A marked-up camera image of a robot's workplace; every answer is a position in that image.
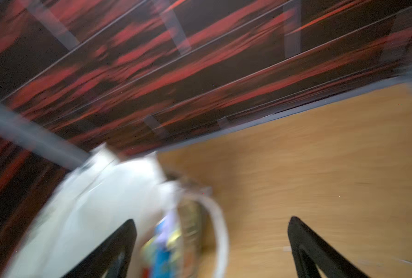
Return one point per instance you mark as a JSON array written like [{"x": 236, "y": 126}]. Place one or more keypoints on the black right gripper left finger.
[{"x": 111, "y": 258}]

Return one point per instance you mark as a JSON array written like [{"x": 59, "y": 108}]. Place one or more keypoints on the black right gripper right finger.
[{"x": 312, "y": 255}]

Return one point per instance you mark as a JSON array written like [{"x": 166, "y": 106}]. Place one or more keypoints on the blue flashlight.
[{"x": 162, "y": 266}]

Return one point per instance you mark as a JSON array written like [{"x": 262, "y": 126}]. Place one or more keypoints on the white floral tote bag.
[{"x": 95, "y": 199}]

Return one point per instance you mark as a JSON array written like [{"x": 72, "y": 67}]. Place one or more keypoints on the lilac flashlight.
[{"x": 167, "y": 226}]

